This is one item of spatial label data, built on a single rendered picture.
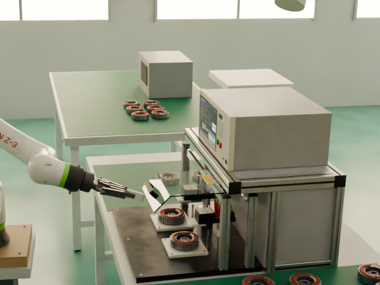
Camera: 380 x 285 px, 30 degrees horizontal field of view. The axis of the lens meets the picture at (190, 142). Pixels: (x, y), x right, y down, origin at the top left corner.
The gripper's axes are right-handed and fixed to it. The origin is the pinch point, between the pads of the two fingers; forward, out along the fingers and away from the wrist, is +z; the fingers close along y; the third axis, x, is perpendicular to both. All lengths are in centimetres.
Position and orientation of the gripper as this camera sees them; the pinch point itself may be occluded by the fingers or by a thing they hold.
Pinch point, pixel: (134, 195)
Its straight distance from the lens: 262.6
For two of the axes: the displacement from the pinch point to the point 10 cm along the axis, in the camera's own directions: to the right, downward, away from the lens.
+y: 1.8, 2.8, -9.4
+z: 9.2, 2.9, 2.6
